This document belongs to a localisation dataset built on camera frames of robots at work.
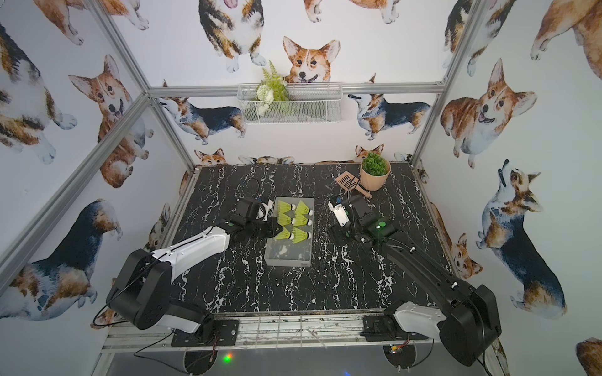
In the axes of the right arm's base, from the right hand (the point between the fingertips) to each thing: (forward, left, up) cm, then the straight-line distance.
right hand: (334, 227), depth 79 cm
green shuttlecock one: (+16, +13, -13) cm, 24 cm away
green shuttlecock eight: (+4, +13, -13) cm, 19 cm away
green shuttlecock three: (+3, +18, -10) cm, 21 cm away
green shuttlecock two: (+17, +20, -12) cm, 29 cm away
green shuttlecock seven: (+10, +13, -13) cm, 21 cm away
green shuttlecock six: (+11, +19, -13) cm, 26 cm away
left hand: (+4, +17, -6) cm, 19 cm away
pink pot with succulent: (+30, -19, -5) cm, 36 cm away
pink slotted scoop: (+35, -9, -17) cm, 40 cm away
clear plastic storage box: (-2, +19, -16) cm, 25 cm away
